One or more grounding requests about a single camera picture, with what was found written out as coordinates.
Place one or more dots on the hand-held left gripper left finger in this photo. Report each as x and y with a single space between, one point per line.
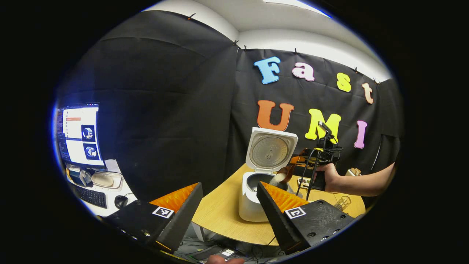
183 220

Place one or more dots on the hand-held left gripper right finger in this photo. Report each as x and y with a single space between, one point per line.
274 220

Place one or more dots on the black keyboard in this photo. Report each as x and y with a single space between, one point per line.
89 196

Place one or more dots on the brown wooden spoon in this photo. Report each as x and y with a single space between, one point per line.
285 174

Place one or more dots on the white tray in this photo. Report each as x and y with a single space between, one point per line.
106 180

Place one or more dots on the toast bread slice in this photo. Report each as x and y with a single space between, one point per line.
354 170

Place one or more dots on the long ceiling light panel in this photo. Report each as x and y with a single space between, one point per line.
296 5

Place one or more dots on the black computer mouse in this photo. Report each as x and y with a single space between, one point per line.
121 201

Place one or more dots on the white side desk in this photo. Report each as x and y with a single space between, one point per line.
110 192

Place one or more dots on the white toaster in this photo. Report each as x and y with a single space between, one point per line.
352 173

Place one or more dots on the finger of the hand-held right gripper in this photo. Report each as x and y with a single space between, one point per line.
297 160

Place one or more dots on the black backdrop cloth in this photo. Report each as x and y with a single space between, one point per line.
165 110

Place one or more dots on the computer monitor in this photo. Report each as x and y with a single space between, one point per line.
78 134

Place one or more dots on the white rice cooker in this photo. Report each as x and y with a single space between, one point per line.
249 205

